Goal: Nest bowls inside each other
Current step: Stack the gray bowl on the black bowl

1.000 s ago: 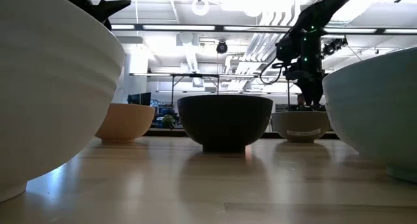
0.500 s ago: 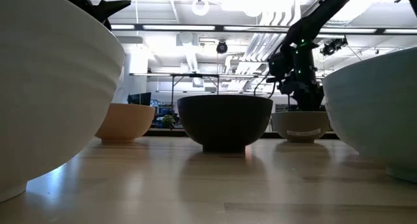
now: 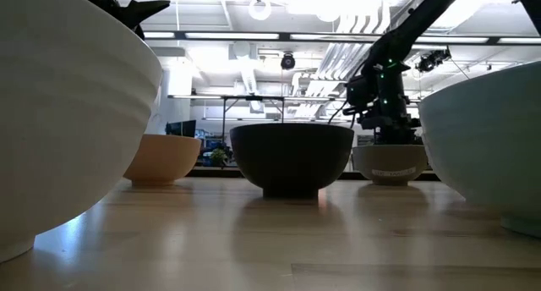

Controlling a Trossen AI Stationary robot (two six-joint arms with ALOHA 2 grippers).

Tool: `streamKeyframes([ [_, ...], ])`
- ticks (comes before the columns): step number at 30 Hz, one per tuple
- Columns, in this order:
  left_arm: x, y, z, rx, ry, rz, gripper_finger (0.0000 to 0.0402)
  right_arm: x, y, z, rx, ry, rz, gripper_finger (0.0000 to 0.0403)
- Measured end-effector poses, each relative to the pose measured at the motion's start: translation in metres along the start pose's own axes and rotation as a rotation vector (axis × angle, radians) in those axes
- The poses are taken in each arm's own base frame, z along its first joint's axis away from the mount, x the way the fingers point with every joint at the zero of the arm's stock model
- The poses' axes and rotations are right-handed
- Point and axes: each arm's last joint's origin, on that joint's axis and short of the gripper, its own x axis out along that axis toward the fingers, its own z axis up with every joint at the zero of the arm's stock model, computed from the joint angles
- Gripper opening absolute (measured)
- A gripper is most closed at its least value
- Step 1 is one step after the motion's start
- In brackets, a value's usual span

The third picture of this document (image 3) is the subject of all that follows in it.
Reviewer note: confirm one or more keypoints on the dark computer monitor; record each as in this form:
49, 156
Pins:
181, 128

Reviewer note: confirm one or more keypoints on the green potted plant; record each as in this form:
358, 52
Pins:
219, 157

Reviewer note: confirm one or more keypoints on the black overhead camera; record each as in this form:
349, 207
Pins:
288, 61

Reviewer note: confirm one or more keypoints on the mint green bowl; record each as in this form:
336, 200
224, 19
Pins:
486, 143

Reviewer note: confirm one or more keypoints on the black bowl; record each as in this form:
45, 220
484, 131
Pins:
291, 155

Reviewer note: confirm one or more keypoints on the black clamped camera device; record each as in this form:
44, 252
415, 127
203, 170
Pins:
432, 59

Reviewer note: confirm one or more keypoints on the black aluminium table frame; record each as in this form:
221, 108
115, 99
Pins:
236, 171

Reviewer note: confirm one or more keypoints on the orange bowl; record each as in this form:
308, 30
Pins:
162, 157

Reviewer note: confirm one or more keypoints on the large white ribbed bowl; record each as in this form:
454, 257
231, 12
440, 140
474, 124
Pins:
63, 113

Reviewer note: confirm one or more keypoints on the black folding table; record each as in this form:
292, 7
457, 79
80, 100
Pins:
253, 98

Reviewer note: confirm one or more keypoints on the black overhead frame beam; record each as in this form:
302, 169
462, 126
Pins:
329, 37

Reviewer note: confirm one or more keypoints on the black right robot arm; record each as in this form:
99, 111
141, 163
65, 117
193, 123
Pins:
397, 41

